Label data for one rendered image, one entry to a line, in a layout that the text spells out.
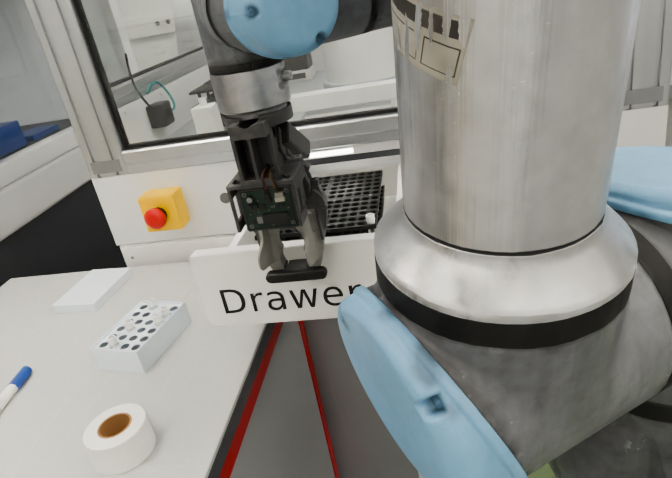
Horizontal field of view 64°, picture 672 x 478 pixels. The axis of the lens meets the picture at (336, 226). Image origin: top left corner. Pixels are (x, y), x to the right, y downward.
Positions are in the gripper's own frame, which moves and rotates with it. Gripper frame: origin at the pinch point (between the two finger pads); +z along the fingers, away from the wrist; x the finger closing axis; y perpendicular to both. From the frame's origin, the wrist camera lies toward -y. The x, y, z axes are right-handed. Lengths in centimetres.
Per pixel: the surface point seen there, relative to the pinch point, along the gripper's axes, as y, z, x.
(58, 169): -71, 3, -80
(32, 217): -55, 10, -80
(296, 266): 0.7, -0.4, -0.1
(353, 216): -14.7, 0.7, 5.3
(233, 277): -1.3, 1.5, -9.2
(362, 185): -27.3, 1.0, 5.7
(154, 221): -27.6, 3.5, -32.8
